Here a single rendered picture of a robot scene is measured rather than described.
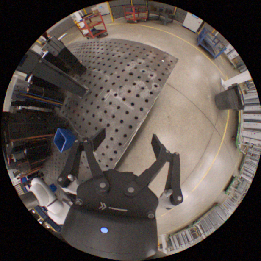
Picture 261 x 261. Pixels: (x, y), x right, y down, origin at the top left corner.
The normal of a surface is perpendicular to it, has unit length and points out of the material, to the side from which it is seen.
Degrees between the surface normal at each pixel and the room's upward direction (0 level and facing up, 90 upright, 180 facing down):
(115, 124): 0
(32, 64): 90
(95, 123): 0
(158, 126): 0
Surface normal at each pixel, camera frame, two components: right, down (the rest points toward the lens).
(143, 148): -0.06, 0.05
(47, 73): 0.76, 0.65
